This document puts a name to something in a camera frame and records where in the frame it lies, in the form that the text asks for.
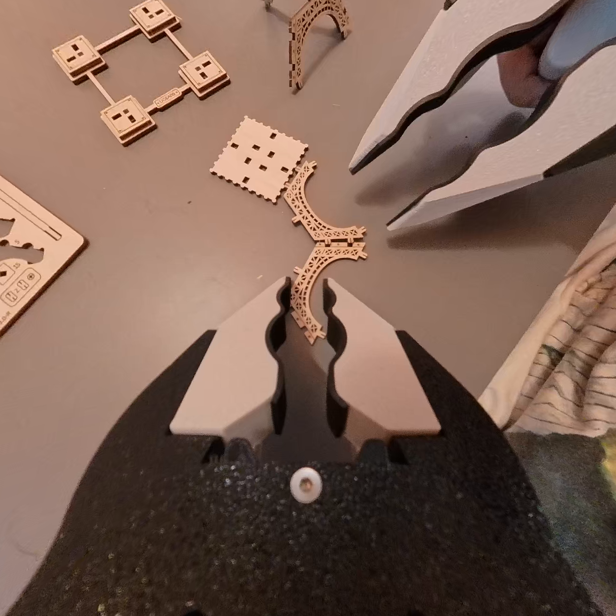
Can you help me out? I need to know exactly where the wooden lattice arch assembly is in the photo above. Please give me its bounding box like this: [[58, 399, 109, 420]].
[[287, 0, 352, 92]]

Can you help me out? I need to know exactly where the curved wooden lattice piece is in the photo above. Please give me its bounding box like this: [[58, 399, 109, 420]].
[[283, 160, 367, 242], [290, 241, 368, 346]]

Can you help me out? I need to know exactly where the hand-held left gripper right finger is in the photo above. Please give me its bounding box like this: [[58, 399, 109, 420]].
[[322, 277, 442, 447]]

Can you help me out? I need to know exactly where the square wooden plate with holes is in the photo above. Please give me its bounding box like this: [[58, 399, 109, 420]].
[[209, 115, 309, 206]]

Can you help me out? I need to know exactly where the printed cream cloth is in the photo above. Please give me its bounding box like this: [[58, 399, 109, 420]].
[[478, 204, 616, 616]]

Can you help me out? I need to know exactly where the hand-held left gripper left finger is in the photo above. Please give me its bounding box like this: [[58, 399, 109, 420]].
[[170, 276, 294, 441]]

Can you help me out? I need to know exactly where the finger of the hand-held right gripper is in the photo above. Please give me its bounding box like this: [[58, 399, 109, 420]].
[[386, 47, 616, 232], [348, 0, 574, 176]]

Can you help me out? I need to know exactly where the wooden frame with four blocks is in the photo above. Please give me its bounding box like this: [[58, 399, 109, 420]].
[[51, 0, 230, 148]]

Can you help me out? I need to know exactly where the wooden cutout sheet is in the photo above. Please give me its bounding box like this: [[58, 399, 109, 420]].
[[0, 175, 90, 338]]

